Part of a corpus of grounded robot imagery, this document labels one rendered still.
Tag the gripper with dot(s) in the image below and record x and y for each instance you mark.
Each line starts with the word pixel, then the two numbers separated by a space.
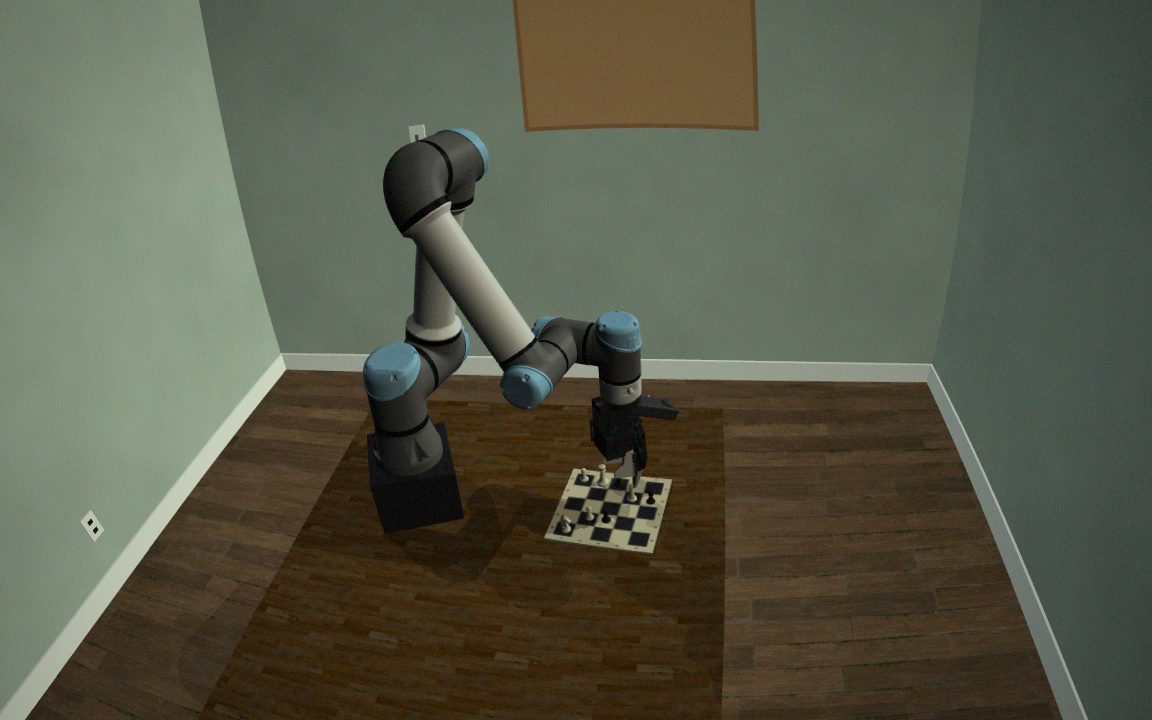
pixel 622 432

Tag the black and cream chessboard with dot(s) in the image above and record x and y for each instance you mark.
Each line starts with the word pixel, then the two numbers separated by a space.
pixel 634 526

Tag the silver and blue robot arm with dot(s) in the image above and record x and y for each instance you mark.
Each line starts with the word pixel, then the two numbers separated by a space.
pixel 398 381

